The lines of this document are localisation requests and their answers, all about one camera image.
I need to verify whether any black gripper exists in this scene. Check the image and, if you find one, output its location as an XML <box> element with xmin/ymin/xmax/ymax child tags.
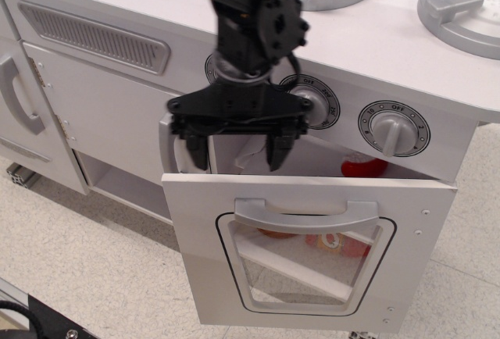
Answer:
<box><xmin>167</xmin><ymin>80</ymin><xmax>314</xmax><ymax>171</ymax></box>

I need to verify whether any grey oven door handle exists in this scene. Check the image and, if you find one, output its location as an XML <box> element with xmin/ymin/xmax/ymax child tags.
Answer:
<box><xmin>234</xmin><ymin>198</ymin><xmax>380</xmax><ymax>234</ymax></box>

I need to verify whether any white toy oven door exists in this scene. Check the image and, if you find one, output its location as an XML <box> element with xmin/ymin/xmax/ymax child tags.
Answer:
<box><xmin>162</xmin><ymin>174</ymin><xmax>455</xmax><ymax>333</ymax></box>

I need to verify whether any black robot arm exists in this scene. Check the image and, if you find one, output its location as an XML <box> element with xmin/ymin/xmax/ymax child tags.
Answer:
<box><xmin>167</xmin><ymin>0</ymin><xmax>313</xmax><ymax>170</ymax></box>

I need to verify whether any grey middle oven knob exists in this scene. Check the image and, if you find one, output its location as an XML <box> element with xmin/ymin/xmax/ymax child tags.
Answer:
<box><xmin>280</xmin><ymin>75</ymin><xmax>341</xmax><ymax>130</ymax></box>

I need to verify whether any grey left stove knob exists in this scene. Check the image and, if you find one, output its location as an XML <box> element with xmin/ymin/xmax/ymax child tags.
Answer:
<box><xmin>205</xmin><ymin>55</ymin><xmax>217</xmax><ymax>84</ymax></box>

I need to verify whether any grey stove knob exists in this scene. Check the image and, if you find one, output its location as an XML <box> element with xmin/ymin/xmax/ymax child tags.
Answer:
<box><xmin>358</xmin><ymin>101</ymin><xmax>430</xmax><ymax>158</ymax></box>
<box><xmin>205</xmin><ymin>55</ymin><xmax>217</xmax><ymax>84</ymax></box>

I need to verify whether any brown toy bread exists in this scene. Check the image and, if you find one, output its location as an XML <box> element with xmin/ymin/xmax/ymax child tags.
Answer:
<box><xmin>258</xmin><ymin>228</ymin><xmax>296</xmax><ymax>240</ymax></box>

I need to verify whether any white cabinet door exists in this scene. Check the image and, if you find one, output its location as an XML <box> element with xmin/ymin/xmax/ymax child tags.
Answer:
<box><xmin>21</xmin><ymin>41</ymin><xmax>216</xmax><ymax>184</ymax></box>

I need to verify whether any red toy food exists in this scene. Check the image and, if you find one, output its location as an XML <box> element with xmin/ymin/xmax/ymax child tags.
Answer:
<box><xmin>341</xmin><ymin>152</ymin><xmax>388</xmax><ymax>178</ymax></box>

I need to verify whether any orange labelled toy can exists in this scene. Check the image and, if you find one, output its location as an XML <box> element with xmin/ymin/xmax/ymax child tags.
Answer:
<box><xmin>305</xmin><ymin>234</ymin><xmax>371</xmax><ymax>258</ymax></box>

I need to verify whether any grey vent grille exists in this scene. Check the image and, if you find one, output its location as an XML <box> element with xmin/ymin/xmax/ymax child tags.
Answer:
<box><xmin>18</xmin><ymin>1</ymin><xmax>171</xmax><ymax>75</ymax></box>

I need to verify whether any grey right stove knob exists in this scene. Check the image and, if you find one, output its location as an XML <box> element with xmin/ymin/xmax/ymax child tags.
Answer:
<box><xmin>358</xmin><ymin>101</ymin><xmax>430</xmax><ymax>158</ymax></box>

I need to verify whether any white toy kitchen unit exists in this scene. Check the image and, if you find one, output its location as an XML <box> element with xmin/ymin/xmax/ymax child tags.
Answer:
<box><xmin>1</xmin><ymin>0</ymin><xmax>499</xmax><ymax>336</ymax></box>

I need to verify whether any white left cupboard door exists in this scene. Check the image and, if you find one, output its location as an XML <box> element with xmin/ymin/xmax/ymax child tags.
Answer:
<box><xmin>1</xmin><ymin>38</ymin><xmax>89</xmax><ymax>194</ymax></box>

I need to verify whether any grey right stove burner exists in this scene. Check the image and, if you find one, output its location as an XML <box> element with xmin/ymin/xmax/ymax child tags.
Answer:
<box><xmin>417</xmin><ymin>0</ymin><xmax>499</xmax><ymax>60</ymax></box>

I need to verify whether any grey cabinet door handle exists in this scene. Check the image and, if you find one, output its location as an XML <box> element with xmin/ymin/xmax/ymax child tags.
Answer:
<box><xmin>159</xmin><ymin>112</ymin><xmax>181</xmax><ymax>173</ymax></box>

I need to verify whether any aluminium frame rail left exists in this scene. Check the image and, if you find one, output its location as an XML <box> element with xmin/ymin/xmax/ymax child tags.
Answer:
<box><xmin>6</xmin><ymin>163</ymin><xmax>41</xmax><ymax>189</ymax></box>

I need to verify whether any aluminium frame rail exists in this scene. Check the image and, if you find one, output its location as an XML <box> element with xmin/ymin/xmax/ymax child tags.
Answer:
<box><xmin>348</xmin><ymin>331</ymin><xmax>380</xmax><ymax>339</ymax></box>
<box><xmin>6</xmin><ymin>163</ymin><xmax>41</xmax><ymax>189</ymax></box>

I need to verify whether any aluminium frame rail right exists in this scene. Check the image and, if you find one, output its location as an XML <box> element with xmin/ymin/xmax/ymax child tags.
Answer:
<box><xmin>348</xmin><ymin>331</ymin><xmax>380</xmax><ymax>339</ymax></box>

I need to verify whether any grey left cupboard handle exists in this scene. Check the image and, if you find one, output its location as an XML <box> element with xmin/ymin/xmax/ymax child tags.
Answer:
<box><xmin>0</xmin><ymin>55</ymin><xmax>46</xmax><ymax>136</ymax></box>

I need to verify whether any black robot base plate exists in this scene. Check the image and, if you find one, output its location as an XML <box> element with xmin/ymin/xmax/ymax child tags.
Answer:
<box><xmin>27</xmin><ymin>295</ymin><xmax>97</xmax><ymax>339</ymax></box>

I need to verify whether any black braided cable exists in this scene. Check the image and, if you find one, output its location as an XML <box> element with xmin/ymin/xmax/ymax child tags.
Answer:
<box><xmin>0</xmin><ymin>298</ymin><xmax>48</xmax><ymax>334</ymax></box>

